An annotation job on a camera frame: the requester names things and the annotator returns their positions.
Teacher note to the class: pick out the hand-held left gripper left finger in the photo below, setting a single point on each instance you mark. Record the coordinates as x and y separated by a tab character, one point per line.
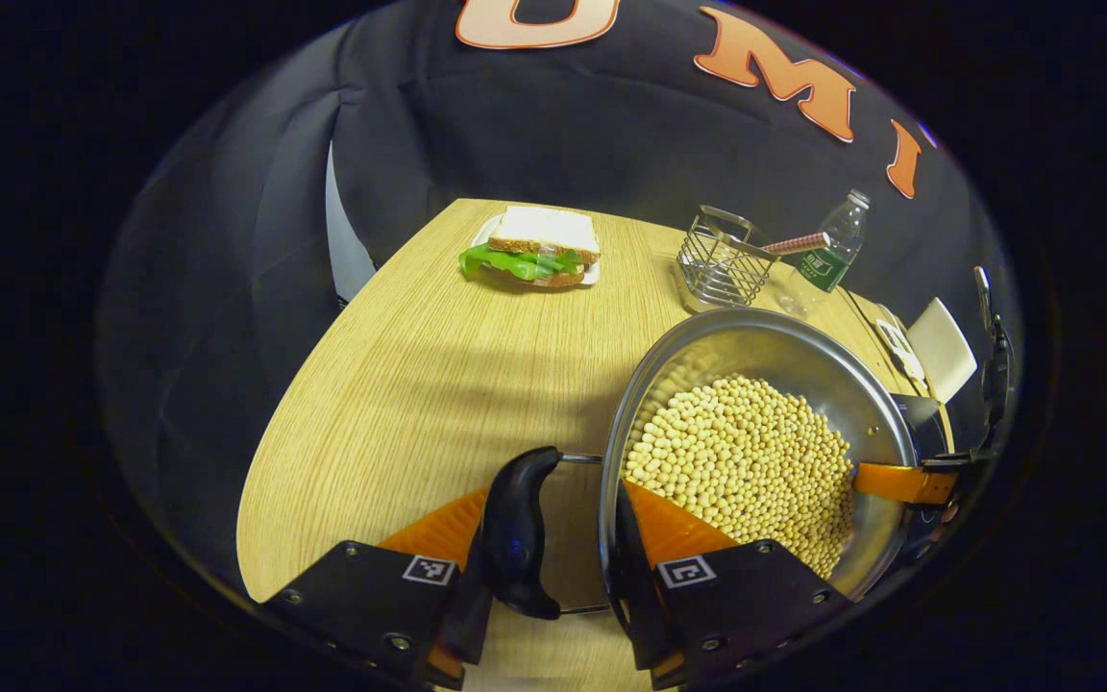
472	630

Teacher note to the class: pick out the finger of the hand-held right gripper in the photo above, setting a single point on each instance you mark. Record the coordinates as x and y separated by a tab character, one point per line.
933	533
899	482

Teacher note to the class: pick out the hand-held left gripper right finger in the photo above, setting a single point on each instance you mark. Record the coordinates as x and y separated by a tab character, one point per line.
632	596

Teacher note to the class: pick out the black induction cooktop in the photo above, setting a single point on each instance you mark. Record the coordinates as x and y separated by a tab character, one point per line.
923	418

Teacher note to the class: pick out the white seasoning dish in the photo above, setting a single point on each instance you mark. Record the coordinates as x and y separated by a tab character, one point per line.
899	351

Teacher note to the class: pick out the white toaster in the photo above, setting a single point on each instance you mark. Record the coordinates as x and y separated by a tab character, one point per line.
943	351

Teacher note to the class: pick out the pile of yellow soybeans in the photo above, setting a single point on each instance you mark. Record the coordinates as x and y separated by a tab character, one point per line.
736	461

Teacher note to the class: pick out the clear plastic water bottle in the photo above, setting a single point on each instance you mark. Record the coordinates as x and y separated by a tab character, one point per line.
827	264

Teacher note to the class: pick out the striped paper stick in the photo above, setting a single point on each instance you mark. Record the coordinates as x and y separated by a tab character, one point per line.
799	243

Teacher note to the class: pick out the sandwich with green lettuce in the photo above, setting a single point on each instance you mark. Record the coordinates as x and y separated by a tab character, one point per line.
544	240

